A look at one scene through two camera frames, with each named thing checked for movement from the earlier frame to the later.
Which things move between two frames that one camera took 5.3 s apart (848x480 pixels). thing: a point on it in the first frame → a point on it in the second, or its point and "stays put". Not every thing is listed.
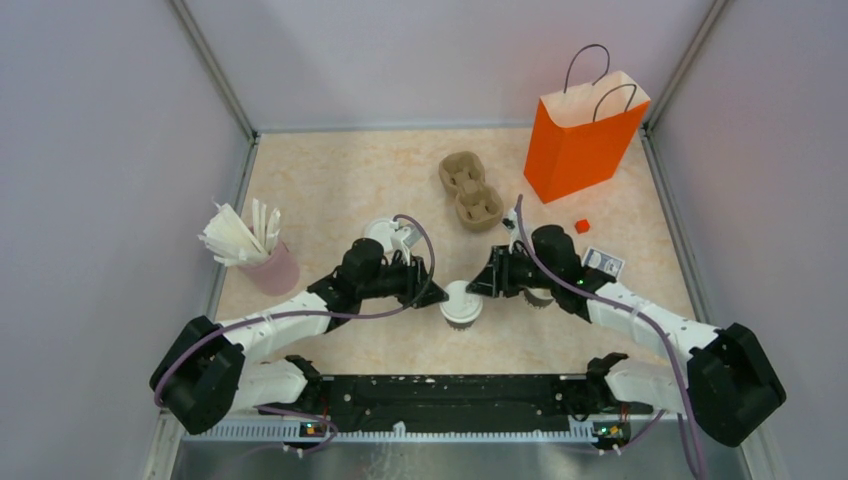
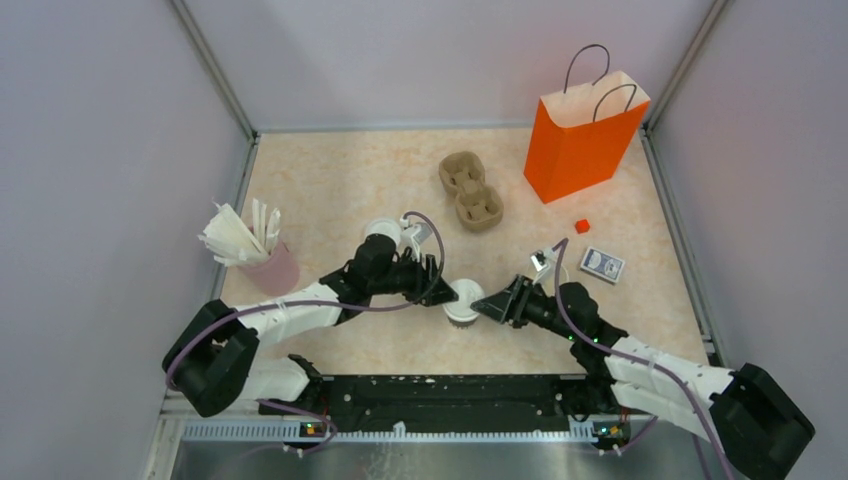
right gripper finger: x=490 y=281 → x=521 y=303
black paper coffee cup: x=460 y=326 stays put
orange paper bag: x=581 y=136 stays put
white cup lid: x=380 y=229 stays put
